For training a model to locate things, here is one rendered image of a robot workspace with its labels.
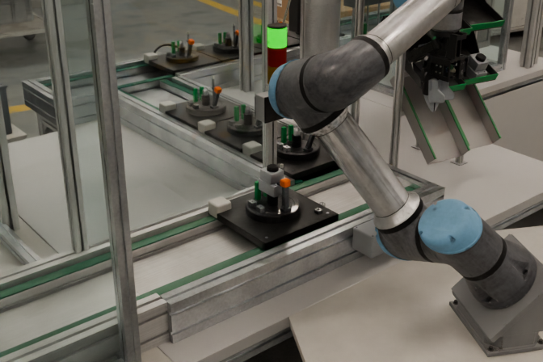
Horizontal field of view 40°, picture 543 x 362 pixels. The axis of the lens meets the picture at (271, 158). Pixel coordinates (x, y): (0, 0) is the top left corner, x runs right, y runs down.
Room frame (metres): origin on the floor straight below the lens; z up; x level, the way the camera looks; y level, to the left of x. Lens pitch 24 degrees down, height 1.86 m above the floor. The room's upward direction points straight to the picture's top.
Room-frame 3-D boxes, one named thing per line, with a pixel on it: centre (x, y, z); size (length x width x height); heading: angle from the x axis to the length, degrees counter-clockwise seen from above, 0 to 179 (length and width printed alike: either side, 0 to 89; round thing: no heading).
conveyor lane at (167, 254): (1.72, 0.01, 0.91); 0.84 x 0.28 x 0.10; 129
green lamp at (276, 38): (1.87, -0.01, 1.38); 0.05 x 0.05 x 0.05
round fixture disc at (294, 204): (1.71, 0.00, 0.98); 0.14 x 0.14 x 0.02
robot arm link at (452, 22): (1.76, -0.42, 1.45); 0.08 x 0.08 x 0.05
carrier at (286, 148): (2.09, -0.08, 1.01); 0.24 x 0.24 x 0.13; 39
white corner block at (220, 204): (1.72, 0.13, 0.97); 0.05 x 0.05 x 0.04; 39
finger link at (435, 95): (1.74, -0.40, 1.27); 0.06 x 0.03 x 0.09; 39
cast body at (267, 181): (1.71, 0.00, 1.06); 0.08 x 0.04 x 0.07; 39
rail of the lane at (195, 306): (1.60, -0.12, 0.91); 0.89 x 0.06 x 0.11; 129
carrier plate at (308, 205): (1.71, 0.00, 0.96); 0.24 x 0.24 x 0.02; 39
